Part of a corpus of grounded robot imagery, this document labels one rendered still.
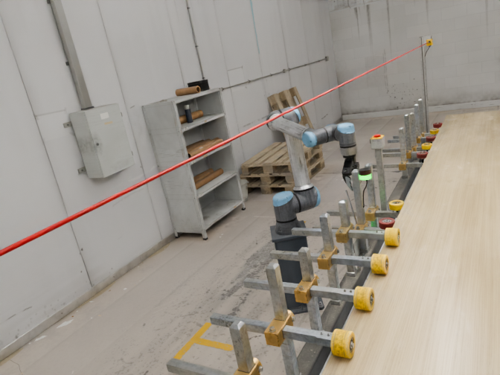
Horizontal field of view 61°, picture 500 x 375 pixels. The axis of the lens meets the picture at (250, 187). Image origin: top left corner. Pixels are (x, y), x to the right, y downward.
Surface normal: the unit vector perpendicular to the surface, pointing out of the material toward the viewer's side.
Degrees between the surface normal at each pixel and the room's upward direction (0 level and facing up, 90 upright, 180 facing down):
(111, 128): 90
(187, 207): 90
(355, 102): 90
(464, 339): 0
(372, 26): 90
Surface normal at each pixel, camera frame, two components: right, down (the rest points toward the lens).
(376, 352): -0.18, -0.94
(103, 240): 0.86, -0.01
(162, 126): -0.48, 0.34
